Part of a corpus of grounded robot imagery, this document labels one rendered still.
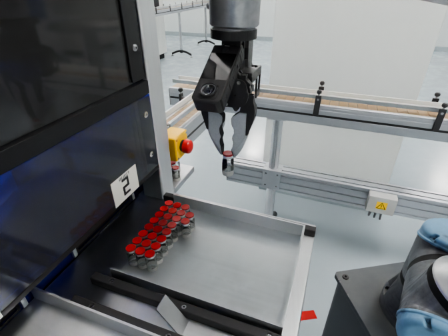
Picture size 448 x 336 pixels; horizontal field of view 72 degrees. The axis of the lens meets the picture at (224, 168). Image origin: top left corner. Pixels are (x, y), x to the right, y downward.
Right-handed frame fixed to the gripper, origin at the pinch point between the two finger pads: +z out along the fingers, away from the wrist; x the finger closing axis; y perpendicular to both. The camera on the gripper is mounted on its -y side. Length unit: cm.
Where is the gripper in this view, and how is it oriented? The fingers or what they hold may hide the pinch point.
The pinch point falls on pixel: (227, 151)
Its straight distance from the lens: 55.5
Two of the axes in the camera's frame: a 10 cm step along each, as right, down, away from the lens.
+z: -0.1, 8.5, 5.3
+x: -9.4, -1.9, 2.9
